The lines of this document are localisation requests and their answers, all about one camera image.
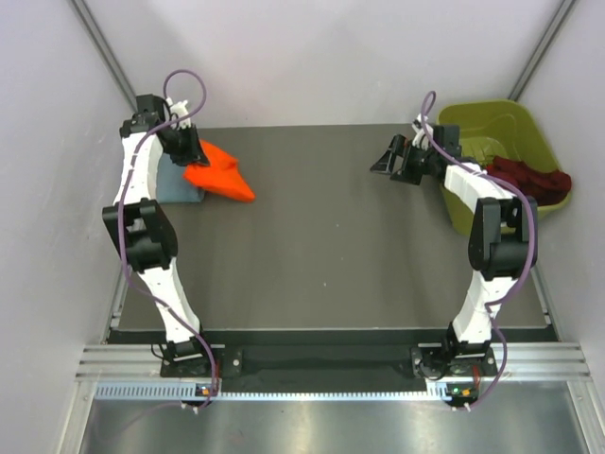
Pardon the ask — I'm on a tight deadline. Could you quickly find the aluminium front frame rail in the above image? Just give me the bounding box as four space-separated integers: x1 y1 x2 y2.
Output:
76 342 591 381

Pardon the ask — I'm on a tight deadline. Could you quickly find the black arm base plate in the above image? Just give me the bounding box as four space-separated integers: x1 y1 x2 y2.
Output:
159 342 502 379

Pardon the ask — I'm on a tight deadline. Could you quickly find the right aluminium corner post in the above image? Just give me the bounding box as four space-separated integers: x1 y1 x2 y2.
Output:
507 0 579 102

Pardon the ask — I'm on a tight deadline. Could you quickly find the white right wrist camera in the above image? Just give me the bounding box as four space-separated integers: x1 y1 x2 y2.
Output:
412 113 433 150

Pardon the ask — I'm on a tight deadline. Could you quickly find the green plastic basket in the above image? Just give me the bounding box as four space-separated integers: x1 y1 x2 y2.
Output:
437 99 571 219

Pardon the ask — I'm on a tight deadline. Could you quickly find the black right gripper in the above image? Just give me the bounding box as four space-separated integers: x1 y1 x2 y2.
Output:
369 135 438 185

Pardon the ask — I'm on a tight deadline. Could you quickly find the aluminium corner post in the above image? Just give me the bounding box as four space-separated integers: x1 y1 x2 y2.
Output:
507 0 579 102
67 0 150 132

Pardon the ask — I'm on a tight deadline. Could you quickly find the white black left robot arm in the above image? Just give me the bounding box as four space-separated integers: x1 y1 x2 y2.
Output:
102 95 216 378

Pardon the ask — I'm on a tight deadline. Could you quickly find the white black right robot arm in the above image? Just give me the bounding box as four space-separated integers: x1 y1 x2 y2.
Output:
370 123 537 380

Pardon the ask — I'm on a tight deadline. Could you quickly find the left aluminium corner post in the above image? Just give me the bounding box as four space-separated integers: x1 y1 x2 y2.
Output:
67 0 150 132

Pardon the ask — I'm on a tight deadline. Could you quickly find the slotted grey cable duct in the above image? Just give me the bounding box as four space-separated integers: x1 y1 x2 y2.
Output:
95 381 478 401

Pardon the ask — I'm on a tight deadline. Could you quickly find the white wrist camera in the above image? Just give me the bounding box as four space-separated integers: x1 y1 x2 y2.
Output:
166 97 192 130
412 113 433 150

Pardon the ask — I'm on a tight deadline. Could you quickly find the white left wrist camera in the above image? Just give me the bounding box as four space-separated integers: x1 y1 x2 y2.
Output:
166 97 192 130

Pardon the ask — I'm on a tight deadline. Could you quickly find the orange t shirt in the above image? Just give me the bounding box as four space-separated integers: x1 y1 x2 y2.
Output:
183 139 256 202

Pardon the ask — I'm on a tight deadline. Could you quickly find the folded grey-blue t shirt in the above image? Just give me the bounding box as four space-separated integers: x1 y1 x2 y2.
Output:
156 154 205 203

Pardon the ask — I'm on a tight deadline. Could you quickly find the dark red t shirt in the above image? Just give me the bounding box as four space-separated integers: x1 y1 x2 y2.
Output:
487 156 572 206

